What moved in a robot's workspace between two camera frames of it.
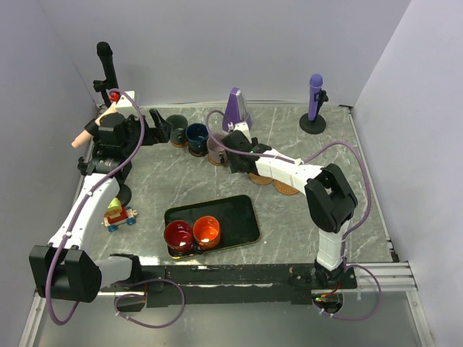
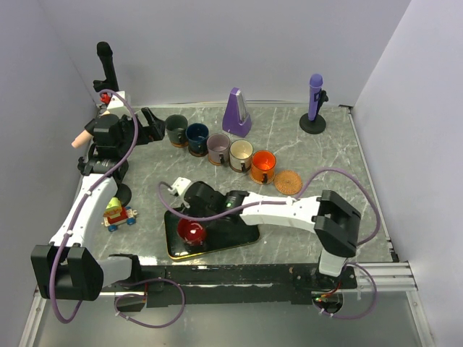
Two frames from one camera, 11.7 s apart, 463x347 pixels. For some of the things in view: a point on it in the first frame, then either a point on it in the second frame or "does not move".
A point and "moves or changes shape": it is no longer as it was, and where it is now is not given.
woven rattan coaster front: x=285 y=188 does not move
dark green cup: x=179 y=134 does not move
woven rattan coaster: x=260 y=180 does not move
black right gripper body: x=234 y=163 → x=197 y=212
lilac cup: x=214 y=150 does not move
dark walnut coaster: x=197 y=155 does not move
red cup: x=178 y=236 → x=192 y=231
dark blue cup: x=197 y=136 does not move
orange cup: x=207 y=232 moves or changes shape
